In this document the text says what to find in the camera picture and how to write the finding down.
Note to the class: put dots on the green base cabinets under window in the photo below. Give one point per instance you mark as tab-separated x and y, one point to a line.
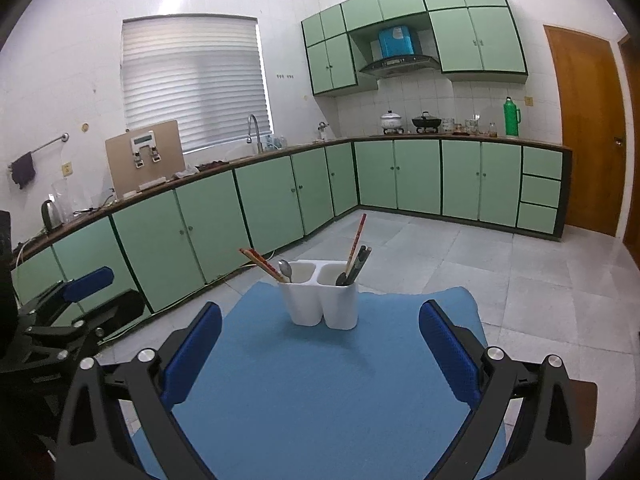
210	220

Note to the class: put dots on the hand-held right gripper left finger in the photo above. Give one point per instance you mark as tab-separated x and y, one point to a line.
192	355

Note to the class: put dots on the brown wooden chair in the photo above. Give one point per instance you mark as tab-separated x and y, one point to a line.
582	410

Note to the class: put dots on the black range hood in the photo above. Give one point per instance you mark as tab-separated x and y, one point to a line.
400	65

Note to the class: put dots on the green wall cabinets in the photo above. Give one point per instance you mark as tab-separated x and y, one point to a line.
330	65

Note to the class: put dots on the yellowed wall socket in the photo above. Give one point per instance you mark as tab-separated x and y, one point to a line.
67	169

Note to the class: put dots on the black wok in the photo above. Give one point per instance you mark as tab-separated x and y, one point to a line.
426	121

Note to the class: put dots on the chrome kitchen faucet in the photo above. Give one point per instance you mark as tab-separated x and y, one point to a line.
259	140

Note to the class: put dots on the red-tipped wooden chopstick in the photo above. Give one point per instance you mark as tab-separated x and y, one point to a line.
356	242

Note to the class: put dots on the black chopstick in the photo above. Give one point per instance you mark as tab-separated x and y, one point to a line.
365	257
357	260

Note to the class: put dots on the white cooking pot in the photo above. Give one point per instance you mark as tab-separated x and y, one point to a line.
391	120

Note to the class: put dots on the glass jar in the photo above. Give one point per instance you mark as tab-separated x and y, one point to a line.
472	125
492	129
448	125

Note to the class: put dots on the metal spoon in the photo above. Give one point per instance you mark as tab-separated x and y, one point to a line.
285	269

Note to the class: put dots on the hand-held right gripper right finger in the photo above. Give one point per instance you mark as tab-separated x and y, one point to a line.
445	355

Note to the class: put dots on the white cloth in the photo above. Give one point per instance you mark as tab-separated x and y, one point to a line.
186	171

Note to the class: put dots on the blue hood chimney cover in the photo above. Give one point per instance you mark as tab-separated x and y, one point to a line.
397	42

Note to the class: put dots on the blue mat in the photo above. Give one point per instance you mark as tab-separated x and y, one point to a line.
300	385

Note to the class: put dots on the white window blind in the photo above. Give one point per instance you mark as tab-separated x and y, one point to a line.
195	85

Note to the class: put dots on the green base cabinets under stove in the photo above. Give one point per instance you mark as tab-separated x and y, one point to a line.
415	175

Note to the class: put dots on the green thermos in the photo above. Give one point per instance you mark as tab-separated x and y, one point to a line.
511	117

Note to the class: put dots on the metal towel bar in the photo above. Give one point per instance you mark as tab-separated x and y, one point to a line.
50	142

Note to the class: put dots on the steel electric kettle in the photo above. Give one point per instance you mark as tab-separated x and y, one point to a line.
50	215

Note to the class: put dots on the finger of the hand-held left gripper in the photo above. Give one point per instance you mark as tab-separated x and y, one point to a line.
90	282
122	310

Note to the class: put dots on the dark hanging towel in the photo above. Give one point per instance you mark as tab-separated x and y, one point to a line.
22	170

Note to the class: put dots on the wooden door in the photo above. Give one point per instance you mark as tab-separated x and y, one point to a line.
585	135

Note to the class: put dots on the clear plastic pitcher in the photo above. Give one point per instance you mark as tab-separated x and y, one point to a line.
63	200

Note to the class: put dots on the white electronic device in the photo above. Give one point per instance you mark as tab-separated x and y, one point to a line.
142	140

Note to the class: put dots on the white utensil holder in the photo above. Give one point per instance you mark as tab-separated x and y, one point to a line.
305	305

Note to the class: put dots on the brown cardboard board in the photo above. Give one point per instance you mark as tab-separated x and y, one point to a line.
120	165

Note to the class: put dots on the clear plastic container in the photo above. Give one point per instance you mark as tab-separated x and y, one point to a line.
276	143

